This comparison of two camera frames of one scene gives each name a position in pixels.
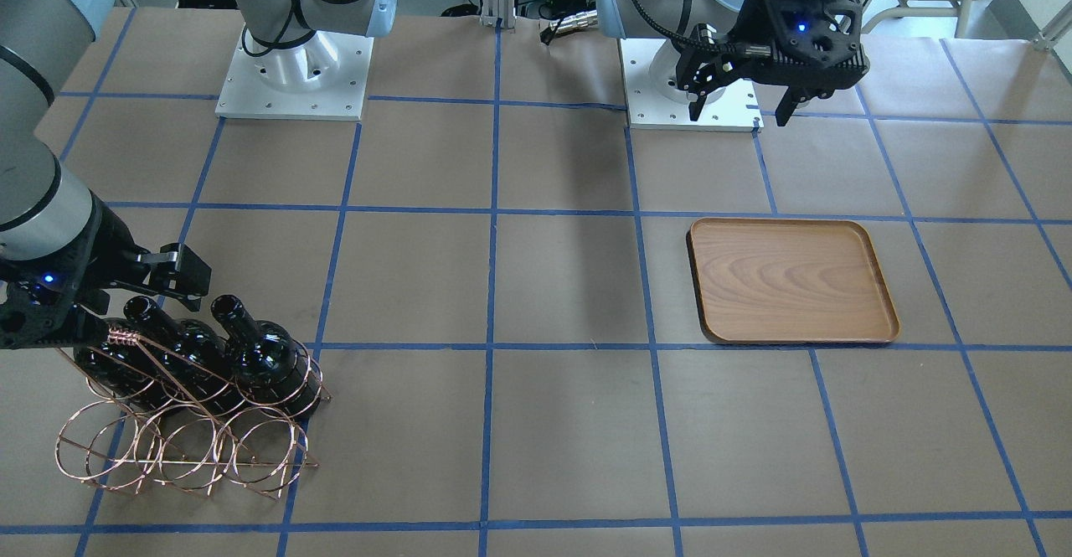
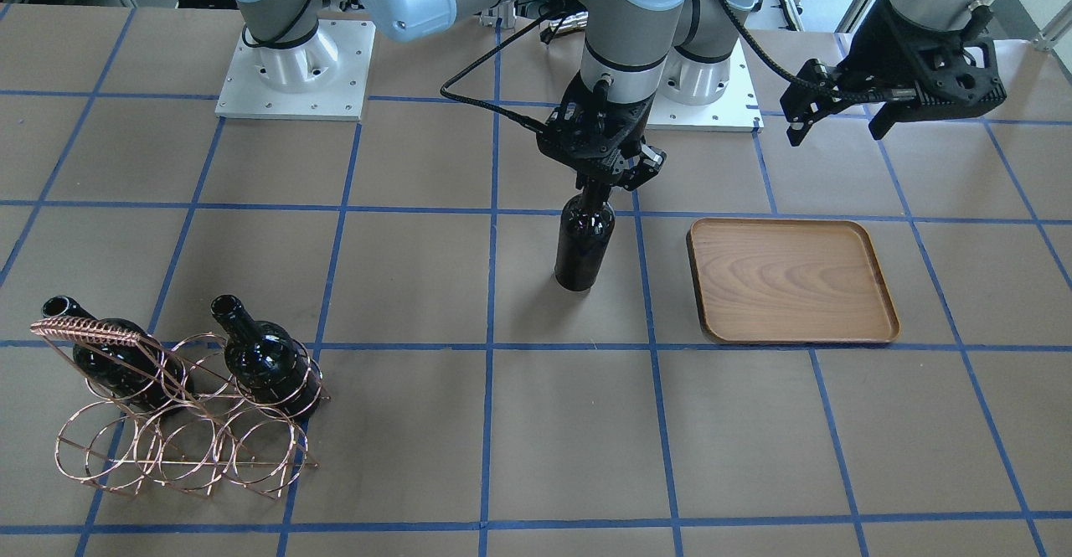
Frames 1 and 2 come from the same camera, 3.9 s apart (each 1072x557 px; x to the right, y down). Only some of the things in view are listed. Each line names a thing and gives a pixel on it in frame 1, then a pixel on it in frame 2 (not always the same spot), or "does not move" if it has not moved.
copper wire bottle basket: x=142 y=425 does not move
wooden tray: x=765 y=281 does not move
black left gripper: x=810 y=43 to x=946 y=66
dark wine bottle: x=194 y=355 to x=585 y=231
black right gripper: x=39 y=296 to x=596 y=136
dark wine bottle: x=271 y=366 does not move
